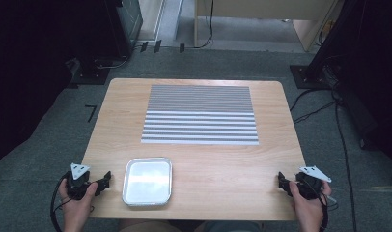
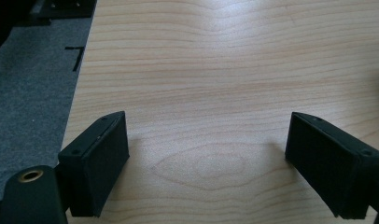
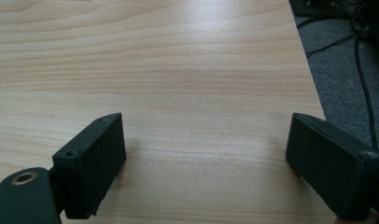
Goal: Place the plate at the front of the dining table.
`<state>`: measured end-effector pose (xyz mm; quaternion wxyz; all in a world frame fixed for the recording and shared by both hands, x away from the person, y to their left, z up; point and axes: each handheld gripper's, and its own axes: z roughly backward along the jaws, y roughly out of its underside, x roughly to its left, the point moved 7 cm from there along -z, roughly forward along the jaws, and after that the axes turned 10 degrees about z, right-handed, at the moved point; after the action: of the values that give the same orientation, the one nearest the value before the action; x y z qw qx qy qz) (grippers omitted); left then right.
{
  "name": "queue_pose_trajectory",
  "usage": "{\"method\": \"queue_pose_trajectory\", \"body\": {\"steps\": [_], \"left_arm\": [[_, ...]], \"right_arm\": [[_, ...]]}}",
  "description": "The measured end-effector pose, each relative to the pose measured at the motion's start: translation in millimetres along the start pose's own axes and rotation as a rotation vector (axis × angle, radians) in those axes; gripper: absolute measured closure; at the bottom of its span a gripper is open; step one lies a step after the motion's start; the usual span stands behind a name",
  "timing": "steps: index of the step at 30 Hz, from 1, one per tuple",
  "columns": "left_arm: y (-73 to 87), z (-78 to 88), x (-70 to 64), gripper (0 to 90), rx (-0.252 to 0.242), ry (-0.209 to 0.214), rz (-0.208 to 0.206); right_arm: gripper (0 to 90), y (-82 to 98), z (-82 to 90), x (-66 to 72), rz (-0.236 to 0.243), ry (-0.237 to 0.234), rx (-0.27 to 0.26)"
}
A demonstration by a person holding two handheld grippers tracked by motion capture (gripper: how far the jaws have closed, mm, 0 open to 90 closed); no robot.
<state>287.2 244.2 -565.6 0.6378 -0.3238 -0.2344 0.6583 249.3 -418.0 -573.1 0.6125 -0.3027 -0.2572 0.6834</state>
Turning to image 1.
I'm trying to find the light wooden desk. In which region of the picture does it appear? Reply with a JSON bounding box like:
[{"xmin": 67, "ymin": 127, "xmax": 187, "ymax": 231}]
[{"xmin": 193, "ymin": 0, "xmax": 344, "ymax": 53}]

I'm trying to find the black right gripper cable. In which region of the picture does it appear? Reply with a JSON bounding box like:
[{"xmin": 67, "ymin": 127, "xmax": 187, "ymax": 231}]
[{"xmin": 319, "ymin": 188, "xmax": 339, "ymax": 232}]

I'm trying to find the person's left hand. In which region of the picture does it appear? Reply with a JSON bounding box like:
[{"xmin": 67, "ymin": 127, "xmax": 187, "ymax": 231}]
[{"xmin": 57, "ymin": 178, "xmax": 98, "ymax": 232}]

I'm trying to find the black tape corner mark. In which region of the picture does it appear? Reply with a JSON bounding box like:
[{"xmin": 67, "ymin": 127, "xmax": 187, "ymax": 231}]
[{"xmin": 84, "ymin": 103, "xmax": 98, "ymax": 124}]

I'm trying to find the person's right hand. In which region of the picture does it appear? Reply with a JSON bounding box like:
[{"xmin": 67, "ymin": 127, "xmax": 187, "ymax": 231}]
[{"xmin": 288, "ymin": 180, "xmax": 333, "ymax": 232}]

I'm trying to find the grey striped placemat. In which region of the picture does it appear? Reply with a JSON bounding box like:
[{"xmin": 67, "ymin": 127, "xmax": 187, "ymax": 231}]
[{"xmin": 140, "ymin": 84, "xmax": 260, "ymax": 146}]

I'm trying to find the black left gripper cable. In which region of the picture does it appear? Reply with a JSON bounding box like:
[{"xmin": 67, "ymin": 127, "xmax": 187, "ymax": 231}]
[{"xmin": 49, "ymin": 173, "xmax": 72, "ymax": 232}]

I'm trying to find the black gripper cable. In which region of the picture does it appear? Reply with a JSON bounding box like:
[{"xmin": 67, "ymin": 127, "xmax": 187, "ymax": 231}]
[
  {"xmin": 319, "ymin": 188, "xmax": 339, "ymax": 232},
  {"xmin": 49, "ymin": 173, "xmax": 72, "ymax": 232}
]

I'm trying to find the silver metal tray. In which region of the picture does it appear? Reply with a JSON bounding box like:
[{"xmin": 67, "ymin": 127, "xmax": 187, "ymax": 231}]
[{"xmin": 121, "ymin": 157, "xmax": 174, "ymax": 207}]

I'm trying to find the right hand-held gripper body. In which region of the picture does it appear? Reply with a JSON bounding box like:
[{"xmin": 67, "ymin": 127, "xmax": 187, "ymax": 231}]
[{"xmin": 294, "ymin": 165, "xmax": 333, "ymax": 201}]

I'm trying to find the dark green cabinet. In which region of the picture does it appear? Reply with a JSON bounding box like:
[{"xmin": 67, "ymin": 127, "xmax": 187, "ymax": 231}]
[{"xmin": 116, "ymin": 0, "xmax": 144, "ymax": 50}]

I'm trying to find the hanging black cable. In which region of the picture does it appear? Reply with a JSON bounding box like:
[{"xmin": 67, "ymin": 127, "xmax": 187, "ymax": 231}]
[{"xmin": 195, "ymin": 0, "xmax": 215, "ymax": 50}]

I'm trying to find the long black floor cable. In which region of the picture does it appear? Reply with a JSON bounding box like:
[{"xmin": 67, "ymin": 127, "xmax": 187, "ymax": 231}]
[{"xmin": 332, "ymin": 93, "xmax": 358, "ymax": 232}]

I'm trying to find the black stand base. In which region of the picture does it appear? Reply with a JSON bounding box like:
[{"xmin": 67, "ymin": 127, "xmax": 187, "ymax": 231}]
[
  {"xmin": 289, "ymin": 64, "xmax": 334, "ymax": 90},
  {"xmin": 68, "ymin": 57, "xmax": 112, "ymax": 87}
]

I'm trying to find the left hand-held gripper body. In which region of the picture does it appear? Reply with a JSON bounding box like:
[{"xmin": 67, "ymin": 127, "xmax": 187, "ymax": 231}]
[{"xmin": 66, "ymin": 162, "xmax": 92, "ymax": 201}]

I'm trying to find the dark curtain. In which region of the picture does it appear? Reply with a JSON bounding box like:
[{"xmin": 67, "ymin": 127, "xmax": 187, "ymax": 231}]
[
  {"xmin": 0, "ymin": 0, "xmax": 134, "ymax": 175},
  {"xmin": 304, "ymin": 0, "xmax": 392, "ymax": 165}
]

